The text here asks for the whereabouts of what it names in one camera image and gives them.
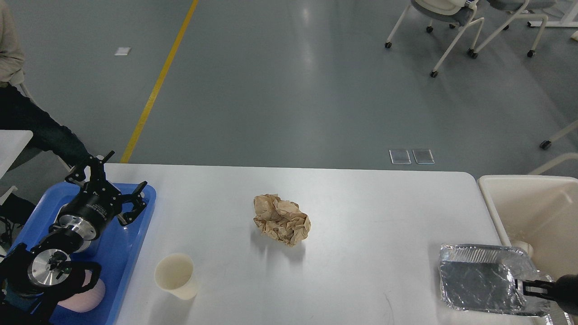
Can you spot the cream paper cup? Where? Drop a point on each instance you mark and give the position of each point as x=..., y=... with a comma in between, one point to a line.
x=175, y=274

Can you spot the blue plastic tray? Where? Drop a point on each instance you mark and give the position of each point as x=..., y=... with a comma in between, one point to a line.
x=117, y=252

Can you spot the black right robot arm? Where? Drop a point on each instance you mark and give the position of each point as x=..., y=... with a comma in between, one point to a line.
x=564, y=291

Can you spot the left floor socket plate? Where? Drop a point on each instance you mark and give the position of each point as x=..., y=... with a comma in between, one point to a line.
x=400, y=157

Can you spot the right floor socket plate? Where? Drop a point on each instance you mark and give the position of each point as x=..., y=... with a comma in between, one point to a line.
x=423, y=156

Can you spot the crumpled brown paper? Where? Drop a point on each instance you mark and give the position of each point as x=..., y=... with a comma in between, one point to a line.
x=280, y=219

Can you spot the floor socket plate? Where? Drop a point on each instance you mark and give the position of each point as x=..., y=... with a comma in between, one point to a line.
x=423, y=156
x=400, y=157

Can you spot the aluminium foil tray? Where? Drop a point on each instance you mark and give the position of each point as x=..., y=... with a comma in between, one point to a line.
x=487, y=278

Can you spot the person in beige sweater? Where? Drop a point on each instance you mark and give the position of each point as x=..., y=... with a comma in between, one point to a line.
x=18, y=112

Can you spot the white side table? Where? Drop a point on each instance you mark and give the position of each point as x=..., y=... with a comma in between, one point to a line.
x=12, y=143

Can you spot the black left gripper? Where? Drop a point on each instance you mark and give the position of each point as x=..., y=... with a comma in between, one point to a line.
x=97, y=203

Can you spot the pink plastic mug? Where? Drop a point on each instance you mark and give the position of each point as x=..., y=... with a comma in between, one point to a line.
x=86, y=301

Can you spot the beige plastic bin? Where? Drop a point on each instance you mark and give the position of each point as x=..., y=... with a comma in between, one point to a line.
x=539, y=214

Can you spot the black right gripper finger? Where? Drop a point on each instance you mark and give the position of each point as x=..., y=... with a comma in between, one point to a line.
x=536, y=288

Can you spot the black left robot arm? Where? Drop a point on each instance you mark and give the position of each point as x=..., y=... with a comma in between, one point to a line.
x=34, y=280

